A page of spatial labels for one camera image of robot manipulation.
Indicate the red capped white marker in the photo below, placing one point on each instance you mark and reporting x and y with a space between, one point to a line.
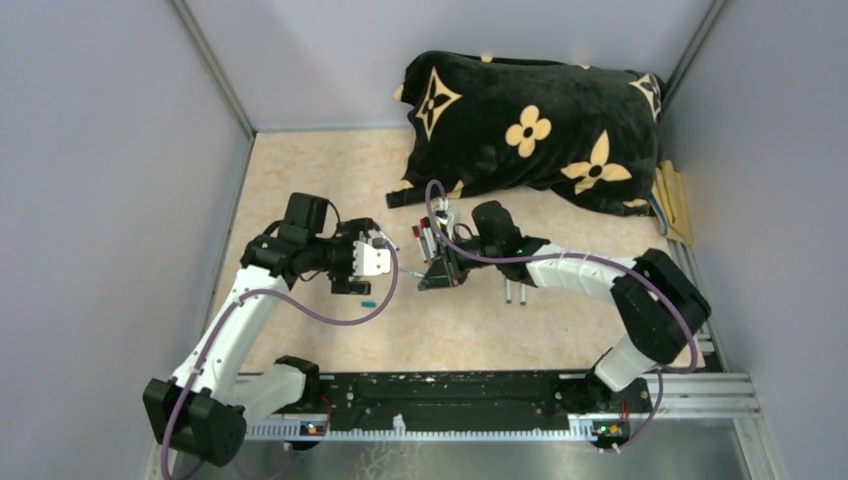
421 243

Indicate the black floral plush blanket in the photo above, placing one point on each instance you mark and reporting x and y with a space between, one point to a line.
483 124

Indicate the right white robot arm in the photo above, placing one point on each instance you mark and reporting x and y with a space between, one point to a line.
660 308

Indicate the yellow cloth bundle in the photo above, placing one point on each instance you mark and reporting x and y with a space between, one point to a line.
669 204

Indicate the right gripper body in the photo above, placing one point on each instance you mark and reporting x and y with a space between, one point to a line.
457 264

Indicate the green capped white marker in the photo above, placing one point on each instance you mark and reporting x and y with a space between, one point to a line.
508 292

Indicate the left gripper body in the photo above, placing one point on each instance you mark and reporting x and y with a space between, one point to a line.
348 286

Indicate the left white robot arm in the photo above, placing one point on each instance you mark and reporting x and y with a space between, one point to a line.
203 409

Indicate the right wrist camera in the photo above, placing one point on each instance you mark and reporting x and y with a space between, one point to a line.
447 217

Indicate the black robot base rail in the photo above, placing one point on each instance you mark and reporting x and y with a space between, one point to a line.
465 401

